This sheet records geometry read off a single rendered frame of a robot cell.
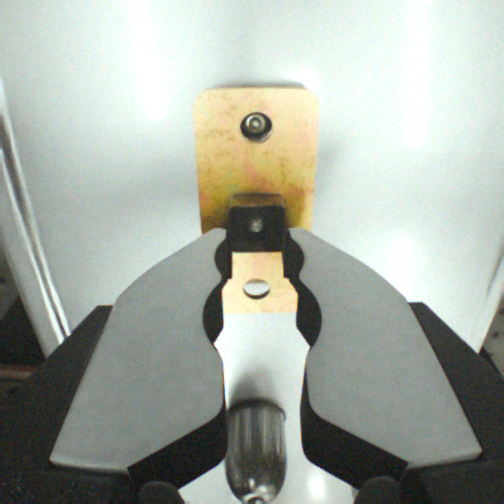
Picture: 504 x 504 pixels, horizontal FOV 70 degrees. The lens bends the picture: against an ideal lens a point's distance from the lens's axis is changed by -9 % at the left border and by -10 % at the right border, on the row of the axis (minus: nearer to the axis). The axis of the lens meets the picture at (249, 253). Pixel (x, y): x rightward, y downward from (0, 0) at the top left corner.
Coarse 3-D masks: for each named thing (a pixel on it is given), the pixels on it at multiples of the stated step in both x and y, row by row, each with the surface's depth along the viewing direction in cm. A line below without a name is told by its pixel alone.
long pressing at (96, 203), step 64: (0, 0) 10; (64, 0) 10; (128, 0) 11; (192, 0) 11; (256, 0) 11; (320, 0) 11; (384, 0) 11; (448, 0) 10; (0, 64) 11; (64, 64) 11; (128, 64) 12; (192, 64) 12; (256, 64) 12; (320, 64) 12; (384, 64) 12; (448, 64) 11; (0, 128) 12; (64, 128) 13; (128, 128) 13; (192, 128) 13; (320, 128) 13; (384, 128) 13; (448, 128) 13; (0, 192) 13; (64, 192) 14; (128, 192) 14; (192, 192) 14; (320, 192) 14; (384, 192) 14; (448, 192) 14; (64, 256) 15; (128, 256) 15; (384, 256) 15; (448, 256) 15; (64, 320) 17; (256, 320) 17; (448, 320) 17; (256, 384) 19
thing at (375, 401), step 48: (288, 240) 11; (336, 288) 9; (384, 288) 9; (336, 336) 8; (384, 336) 8; (336, 384) 7; (384, 384) 7; (432, 384) 7; (336, 432) 6; (384, 432) 6; (432, 432) 6
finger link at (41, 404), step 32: (96, 320) 8; (64, 352) 7; (32, 384) 7; (64, 384) 7; (0, 416) 6; (32, 416) 6; (64, 416) 6; (0, 448) 5; (32, 448) 5; (0, 480) 5; (32, 480) 5; (64, 480) 5; (96, 480) 5; (128, 480) 5
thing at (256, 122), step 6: (252, 114) 12; (258, 114) 12; (264, 114) 12; (246, 120) 12; (252, 120) 12; (258, 120) 12; (264, 120) 12; (246, 126) 12; (252, 126) 12; (258, 126) 12; (264, 126) 12; (252, 132) 12; (258, 132) 12
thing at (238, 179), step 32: (224, 96) 11; (256, 96) 11; (288, 96) 11; (224, 128) 12; (288, 128) 12; (224, 160) 12; (256, 160) 12; (288, 160) 12; (224, 192) 13; (256, 192) 13; (288, 192) 13; (224, 224) 13; (288, 224) 13; (256, 256) 14; (224, 288) 15; (288, 288) 15
